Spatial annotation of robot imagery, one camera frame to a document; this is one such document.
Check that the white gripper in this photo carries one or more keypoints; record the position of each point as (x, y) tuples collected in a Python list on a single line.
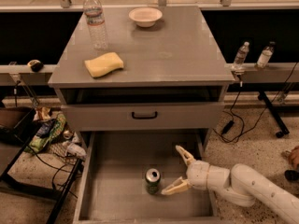
[(198, 174)]

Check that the green soda can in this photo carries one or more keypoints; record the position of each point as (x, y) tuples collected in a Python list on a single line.
[(152, 178)]

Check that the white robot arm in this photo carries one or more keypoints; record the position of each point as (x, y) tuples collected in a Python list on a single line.
[(240, 185)]

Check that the closed grey top drawer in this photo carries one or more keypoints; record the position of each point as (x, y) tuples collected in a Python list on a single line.
[(118, 117)]

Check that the open grey middle drawer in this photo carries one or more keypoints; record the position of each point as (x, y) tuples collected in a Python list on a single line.
[(113, 187)]

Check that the grey drawer cabinet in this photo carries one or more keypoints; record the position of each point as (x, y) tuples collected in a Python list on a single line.
[(174, 62)]

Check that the crumpled white plastic bag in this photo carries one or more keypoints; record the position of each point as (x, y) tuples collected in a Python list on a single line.
[(74, 149)]

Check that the yellow sponge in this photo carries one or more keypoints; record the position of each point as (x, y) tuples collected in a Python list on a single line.
[(104, 64)]

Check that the green snack bag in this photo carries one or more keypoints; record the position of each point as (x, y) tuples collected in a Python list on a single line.
[(47, 134)]

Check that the white ceramic bowl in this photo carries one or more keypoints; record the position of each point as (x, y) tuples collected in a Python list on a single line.
[(145, 16)]

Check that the black and yellow tape measure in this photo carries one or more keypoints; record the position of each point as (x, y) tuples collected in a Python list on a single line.
[(35, 65)]

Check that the clear plastic water bottle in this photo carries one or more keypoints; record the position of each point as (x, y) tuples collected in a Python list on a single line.
[(96, 23)]

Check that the black power adapter with cable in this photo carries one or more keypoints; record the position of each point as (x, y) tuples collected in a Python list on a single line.
[(222, 134)]

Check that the black drawer handle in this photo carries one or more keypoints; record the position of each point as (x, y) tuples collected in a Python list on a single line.
[(136, 115)]

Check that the small water bottle on rail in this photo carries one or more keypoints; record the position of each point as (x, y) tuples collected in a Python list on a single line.
[(241, 55)]

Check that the black metal cart frame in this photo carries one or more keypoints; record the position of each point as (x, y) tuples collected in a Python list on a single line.
[(42, 176)]

